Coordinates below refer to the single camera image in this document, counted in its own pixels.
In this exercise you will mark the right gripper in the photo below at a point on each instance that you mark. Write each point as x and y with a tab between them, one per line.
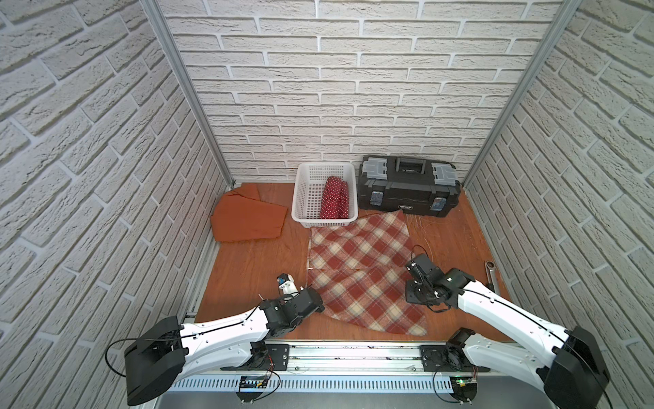
409	296

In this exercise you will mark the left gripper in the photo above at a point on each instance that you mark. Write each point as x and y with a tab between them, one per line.
312	301

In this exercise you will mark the red plaid skirt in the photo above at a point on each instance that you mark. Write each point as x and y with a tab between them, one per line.
359	271

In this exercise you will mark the red polka dot skirt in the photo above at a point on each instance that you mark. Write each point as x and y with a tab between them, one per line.
335	199

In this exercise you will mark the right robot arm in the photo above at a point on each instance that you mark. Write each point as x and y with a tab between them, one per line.
566	365

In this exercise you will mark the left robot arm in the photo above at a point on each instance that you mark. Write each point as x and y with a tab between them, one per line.
171	351

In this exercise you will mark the left controller board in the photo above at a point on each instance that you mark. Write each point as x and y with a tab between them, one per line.
251	388

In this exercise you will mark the controller board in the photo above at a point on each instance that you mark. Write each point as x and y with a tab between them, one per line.
251	388
464	390

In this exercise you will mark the orange skirt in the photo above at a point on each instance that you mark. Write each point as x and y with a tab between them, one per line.
241	215

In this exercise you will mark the black plastic toolbox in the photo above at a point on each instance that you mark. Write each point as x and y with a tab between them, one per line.
412	185

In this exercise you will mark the right controller board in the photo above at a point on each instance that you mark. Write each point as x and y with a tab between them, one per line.
464	390

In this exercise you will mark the white plastic basket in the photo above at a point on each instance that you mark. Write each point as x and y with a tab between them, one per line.
311	178

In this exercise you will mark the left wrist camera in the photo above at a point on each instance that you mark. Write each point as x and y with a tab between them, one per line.
286	285

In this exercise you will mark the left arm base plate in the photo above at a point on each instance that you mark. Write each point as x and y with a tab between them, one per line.
271	357

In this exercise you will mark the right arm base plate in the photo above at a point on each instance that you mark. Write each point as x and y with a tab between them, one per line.
439	358

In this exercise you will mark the aluminium mounting rail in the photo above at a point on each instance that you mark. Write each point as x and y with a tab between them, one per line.
358	357

